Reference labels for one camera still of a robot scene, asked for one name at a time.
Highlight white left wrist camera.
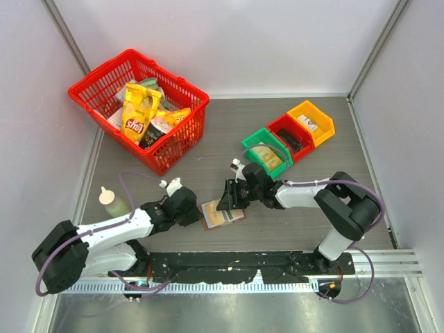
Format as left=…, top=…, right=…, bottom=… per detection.
left=159, top=177, right=183, bottom=197

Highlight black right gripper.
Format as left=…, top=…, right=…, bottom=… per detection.
left=217, top=179, right=262, bottom=211

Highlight gold cards in green bin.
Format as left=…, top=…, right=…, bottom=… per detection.
left=250, top=142, right=283, bottom=171

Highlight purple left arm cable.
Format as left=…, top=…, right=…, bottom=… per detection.
left=35, top=171, right=173, bottom=299

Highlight brown leather card holder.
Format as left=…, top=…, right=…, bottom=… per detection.
left=200, top=200, right=247, bottom=230

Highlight red plastic shopping basket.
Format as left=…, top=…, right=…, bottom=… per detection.
left=68, top=49, right=210, bottom=176

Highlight yellow snack packet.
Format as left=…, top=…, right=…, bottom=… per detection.
left=156, top=108, right=191, bottom=127

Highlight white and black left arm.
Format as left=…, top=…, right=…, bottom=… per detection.
left=31, top=187, right=200, bottom=294

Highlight dark item in red bin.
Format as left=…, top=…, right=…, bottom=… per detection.
left=277, top=128, right=311, bottom=154

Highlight black and white cup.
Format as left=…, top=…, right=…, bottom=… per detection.
left=139, top=116, right=173, bottom=150

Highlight white cable duct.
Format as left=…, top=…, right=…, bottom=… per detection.
left=62, top=280, right=318, bottom=294

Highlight green squeeze bottle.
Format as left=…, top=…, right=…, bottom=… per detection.
left=99, top=187, right=131, bottom=218

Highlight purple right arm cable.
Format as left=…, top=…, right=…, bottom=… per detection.
left=239, top=144, right=386, bottom=303

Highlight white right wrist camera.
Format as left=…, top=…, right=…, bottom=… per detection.
left=230, top=158, right=246, bottom=182

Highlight green plastic bin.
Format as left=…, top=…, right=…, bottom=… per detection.
left=242, top=128, right=293, bottom=178

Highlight yellow Lays chips bag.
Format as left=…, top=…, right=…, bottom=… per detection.
left=121, top=83, right=162, bottom=144

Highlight red plastic bin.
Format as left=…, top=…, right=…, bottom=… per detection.
left=266, top=114, right=315, bottom=164

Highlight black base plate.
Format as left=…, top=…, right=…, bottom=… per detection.
left=117, top=251, right=355, bottom=284

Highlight white label in yellow bin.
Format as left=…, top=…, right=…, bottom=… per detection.
left=298, top=114, right=318, bottom=132

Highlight green snack packet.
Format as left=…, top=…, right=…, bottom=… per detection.
left=138, top=77, right=159, bottom=90

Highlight yellow plastic bin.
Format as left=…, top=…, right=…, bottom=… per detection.
left=287, top=100, right=336, bottom=148

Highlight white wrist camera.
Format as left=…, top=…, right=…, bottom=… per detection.
left=159, top=177, right=183, bottom=197
left=230, top=158, right=246, bottom=182

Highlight gold credit card left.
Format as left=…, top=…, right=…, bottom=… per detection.
left=202, top=200, right=225, bottom=229

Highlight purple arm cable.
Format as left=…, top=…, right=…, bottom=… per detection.
left=239, top=144, right=386, bottom=303
left=35, top=171, right=173, bottom=299

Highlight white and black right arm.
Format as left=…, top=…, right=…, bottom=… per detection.
left=216, top=162, right=386, bottom=274

